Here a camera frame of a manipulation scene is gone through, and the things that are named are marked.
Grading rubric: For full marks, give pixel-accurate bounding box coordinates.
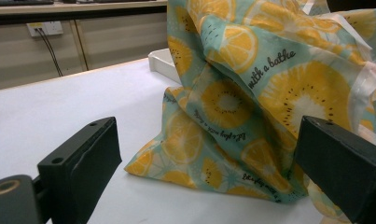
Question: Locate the white wall socket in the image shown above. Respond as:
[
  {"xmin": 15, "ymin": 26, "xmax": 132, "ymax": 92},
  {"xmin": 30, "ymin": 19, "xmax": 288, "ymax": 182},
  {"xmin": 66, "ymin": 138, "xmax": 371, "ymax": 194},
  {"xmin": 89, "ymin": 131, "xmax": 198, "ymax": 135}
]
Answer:
[{"xmin": 26, "ymin": 21, "xmax": 64, "ymax": 38}]

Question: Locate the citrus print cloth bag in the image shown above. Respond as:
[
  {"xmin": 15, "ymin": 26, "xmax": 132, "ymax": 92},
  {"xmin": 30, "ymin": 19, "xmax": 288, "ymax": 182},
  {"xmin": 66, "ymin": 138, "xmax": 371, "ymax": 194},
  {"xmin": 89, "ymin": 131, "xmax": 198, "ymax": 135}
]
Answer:
[{"xmin": 123, "ymin": 0, "xmax": 376, "ymax": 224}]

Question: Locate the black power cable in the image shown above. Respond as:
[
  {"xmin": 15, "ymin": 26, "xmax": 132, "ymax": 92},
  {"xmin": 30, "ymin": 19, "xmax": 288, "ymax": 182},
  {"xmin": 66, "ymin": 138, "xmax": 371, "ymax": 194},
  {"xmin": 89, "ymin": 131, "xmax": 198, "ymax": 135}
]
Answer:
[{"xmin": 35, "ymin": 27, "xmax": 64, "ymax": 77}]

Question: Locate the wooden desk with dark edge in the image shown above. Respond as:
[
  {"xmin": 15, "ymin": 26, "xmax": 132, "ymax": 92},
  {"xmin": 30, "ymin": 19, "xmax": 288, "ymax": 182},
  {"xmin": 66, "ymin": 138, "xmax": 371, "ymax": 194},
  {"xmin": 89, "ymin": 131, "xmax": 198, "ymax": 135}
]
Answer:
[{"xmin": 0, "ymin": 0, "xmax": 169, "ymax": 26}]

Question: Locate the white plastic tray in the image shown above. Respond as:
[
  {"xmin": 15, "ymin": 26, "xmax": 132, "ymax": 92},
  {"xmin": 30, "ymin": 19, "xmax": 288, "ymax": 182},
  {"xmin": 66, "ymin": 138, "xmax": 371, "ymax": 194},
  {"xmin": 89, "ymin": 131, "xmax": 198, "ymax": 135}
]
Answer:
[{"xmin": 147, "ymin": 48, "xmax": 184, "ymax": 85}]

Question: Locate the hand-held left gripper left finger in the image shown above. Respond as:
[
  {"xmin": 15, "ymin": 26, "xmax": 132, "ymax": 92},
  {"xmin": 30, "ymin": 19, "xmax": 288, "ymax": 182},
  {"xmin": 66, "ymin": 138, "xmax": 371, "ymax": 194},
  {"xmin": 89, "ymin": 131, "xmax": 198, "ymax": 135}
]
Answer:
[{"xmin": 36, "ymin": 116, "xmax": 123, "ymax": 224}]

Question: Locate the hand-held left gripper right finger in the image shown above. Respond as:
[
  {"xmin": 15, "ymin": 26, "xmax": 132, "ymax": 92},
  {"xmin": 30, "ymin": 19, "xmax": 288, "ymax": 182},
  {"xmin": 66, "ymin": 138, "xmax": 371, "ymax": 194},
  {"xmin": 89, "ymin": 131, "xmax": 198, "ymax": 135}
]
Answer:
[{"xmin": 293, "ymin": 115, "xmax": 376, "ymax": 224}]

